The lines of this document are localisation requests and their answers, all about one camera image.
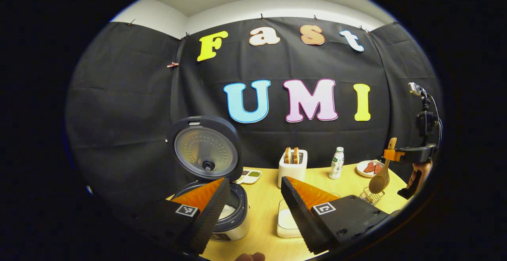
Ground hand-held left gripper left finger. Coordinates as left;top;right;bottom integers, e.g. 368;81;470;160
131;177;231;255

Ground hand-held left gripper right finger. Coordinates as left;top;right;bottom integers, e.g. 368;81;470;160
280;176;393;255

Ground uncooked white rice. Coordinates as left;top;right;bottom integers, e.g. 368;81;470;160
220;204;237;220

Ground wooden spoon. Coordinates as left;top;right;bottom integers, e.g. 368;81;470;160
368;137;397;194

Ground wire chopstick holder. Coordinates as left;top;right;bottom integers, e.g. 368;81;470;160
359;187;385;207

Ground black rice cooker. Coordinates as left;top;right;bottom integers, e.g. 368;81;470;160
166;115;251;242

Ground white toaster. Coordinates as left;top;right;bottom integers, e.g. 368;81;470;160
278;149;308;189

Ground white round plate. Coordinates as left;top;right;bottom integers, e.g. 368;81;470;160
356;160;385;178

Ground white divided grain dish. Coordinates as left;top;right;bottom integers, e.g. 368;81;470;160
236;169;262;185

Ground white milk bottle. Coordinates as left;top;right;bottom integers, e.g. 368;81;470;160
329;147;345;180

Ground black backdrop cloth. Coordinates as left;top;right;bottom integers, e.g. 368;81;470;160
65;17;443;214

